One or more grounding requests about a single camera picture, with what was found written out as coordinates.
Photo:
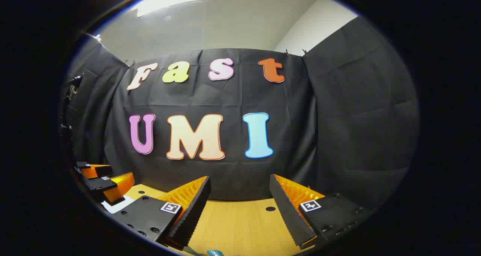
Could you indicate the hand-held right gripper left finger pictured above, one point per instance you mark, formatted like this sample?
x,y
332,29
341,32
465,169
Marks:
x,y
195,209

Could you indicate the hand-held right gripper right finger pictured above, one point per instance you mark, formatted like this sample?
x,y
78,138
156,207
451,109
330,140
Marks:
x,y
287,214

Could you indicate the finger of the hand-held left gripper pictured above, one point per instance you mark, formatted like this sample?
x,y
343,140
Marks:
x,y
103,170
101,184

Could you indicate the blue and white tube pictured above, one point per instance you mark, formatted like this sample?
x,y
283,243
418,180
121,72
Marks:
x,y
215,253

